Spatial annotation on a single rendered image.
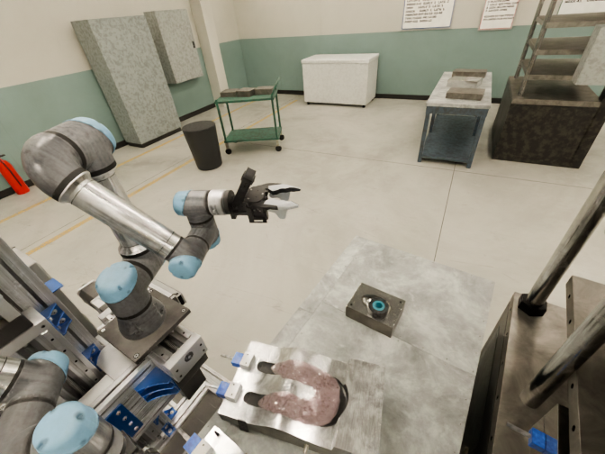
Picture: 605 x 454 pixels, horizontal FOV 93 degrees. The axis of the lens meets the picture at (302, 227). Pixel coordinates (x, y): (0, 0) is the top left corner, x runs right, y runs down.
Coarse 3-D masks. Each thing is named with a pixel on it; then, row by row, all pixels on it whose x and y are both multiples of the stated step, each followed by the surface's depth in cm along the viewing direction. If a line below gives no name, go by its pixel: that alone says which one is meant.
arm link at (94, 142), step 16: (64, 128) 70; (80, 128) 72; (96, 128) 76; (80, 144) 70; (96, 144) 75; (112, 144) 80; (96, 160) 76; (112, 160) 80; (96, 176) 77; (112, 176) 82; (128, 240) 91; (128, 256) 93; (144, 256) 95
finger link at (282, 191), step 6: (270, 186) 82; (276, 186) 82; (282, 186) 82; (288, 186) 82; (294, 186) 82; (270, 192) 82; (276, 192) 82; (282, 192) 82; (288, 192) 84; (282, 198) 85; (288, 198) 86
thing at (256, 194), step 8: (224, 192) 81; (232, 192) 84; (248, 192) 81; (256, 192) 81; (264, 192) 80; (224, 200) 80; (232, 200) 82; (248, 200) 78; (256, 200) 78; (264, 200) 79; (224, 208) 80; (232, 208) 83; (240, 208) 83; (248, 208) 80; (256, 208) 79; (232, 216) 85; (248, 216) 82; (256, 216) 83; (264, 216) 82
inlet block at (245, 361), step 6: (222, 354) 108; (240, 354) 106; (246, 354) 105; (252, 354) 105; (234, 360) 105; (240, 360) 104; (246, 360) 103; (252, 360) 104; (234, 366) 105; (240, 366) 103; (246, 366) 101
